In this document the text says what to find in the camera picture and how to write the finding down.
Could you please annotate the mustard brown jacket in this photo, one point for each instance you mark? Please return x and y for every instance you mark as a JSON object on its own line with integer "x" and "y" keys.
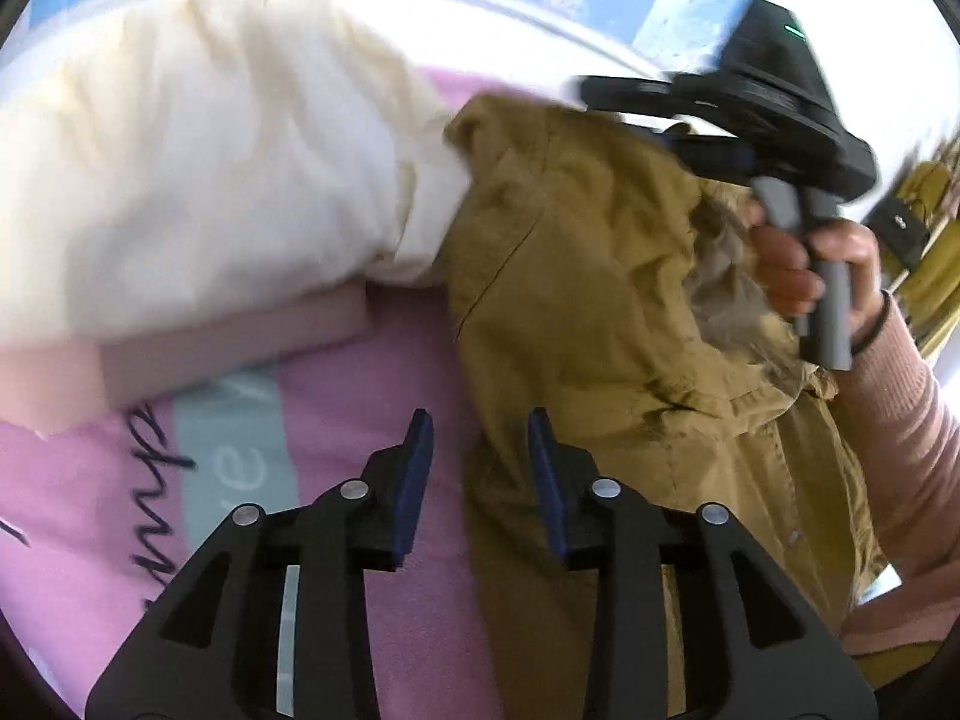
{"x": 600, "y": 315}

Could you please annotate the hanging yellow garment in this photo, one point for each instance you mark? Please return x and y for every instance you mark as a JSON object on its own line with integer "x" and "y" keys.
{"x": 937, "y": 187}

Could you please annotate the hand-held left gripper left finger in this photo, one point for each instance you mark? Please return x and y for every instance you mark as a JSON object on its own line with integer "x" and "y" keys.
{"x": 412, "y": 495}

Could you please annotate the black handbag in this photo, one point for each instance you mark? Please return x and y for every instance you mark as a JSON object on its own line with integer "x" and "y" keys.
{"x": 896, "y": 229}

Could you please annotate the pink daisy bed sheet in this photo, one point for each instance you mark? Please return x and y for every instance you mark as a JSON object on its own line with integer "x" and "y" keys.
{"x": 90, "y": 525}

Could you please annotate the cream white garment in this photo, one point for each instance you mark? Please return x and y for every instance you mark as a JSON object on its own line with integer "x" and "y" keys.
{"x": 187, "y": 165}

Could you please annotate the pale pink pad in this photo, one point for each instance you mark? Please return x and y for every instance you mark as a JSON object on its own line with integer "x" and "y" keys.
{"x": 225, "y": 352}

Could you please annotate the black wrist band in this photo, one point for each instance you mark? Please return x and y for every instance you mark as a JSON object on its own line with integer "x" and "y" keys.
{"x": 889, "y": 313}

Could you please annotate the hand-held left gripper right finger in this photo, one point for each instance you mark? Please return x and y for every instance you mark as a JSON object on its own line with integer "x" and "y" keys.
{"x": 547, "y": 495}

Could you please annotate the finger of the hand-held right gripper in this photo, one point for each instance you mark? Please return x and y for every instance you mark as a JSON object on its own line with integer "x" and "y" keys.
{"x": 712, "y": 157}
{"x": 630, "y": 94}

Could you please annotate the person's right forearm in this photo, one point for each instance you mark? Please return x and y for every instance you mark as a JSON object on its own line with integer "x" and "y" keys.
{"x": 907, "y": 450}

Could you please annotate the person's right hand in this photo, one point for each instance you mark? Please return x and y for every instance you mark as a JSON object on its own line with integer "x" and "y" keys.
{"x": 784, "y": 274}

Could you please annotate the colourful wall map poster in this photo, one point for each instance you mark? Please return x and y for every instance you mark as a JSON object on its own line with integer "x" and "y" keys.
{"x": 697, "y": 7}

